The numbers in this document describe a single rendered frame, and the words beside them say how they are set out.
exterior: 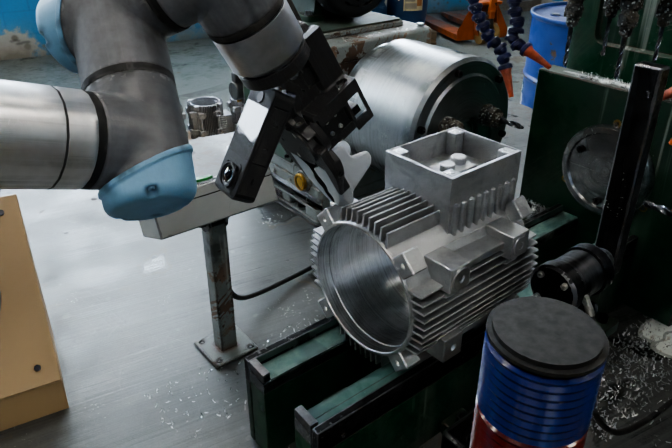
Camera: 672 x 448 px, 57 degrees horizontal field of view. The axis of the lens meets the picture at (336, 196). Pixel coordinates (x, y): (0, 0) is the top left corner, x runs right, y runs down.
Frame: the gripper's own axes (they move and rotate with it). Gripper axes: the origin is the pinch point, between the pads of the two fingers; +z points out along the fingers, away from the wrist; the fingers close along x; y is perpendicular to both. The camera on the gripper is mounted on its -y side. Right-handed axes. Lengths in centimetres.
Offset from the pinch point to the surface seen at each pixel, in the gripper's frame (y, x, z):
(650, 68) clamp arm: 29.6, -19.7, -0.6
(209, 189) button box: -8.1, 16.2, -2.2
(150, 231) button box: -16.8, 18.0, -2.5
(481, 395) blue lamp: -10.9, -34.3, -15.8
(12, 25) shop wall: 27, 553, 109
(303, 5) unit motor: 35, 54, 8
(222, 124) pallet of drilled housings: 51, 241, 131
